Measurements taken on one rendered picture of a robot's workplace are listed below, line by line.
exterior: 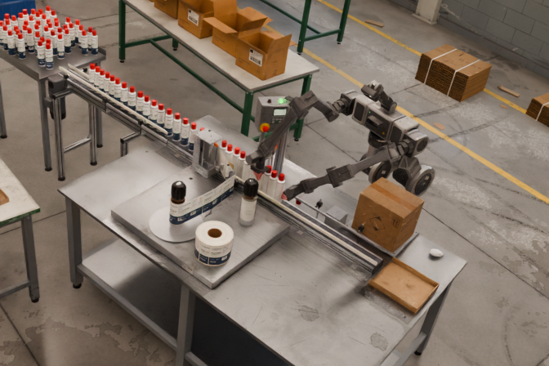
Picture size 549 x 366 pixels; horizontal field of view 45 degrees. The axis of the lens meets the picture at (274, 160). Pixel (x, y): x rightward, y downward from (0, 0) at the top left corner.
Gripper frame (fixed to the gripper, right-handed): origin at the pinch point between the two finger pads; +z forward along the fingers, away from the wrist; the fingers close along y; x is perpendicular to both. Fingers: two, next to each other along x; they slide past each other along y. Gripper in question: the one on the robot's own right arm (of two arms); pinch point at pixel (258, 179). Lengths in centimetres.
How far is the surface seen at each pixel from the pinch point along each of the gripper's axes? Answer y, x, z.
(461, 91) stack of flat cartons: -27, 392, 90
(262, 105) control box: -7.4, 5.5, -45.5
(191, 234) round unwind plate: -2, -54, 12
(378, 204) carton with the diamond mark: 69, 24, -8
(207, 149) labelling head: -37.3, -5.4, -5.2
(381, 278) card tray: 91, 3, 21
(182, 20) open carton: -216, 148, 10
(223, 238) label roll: 22, -55, 0
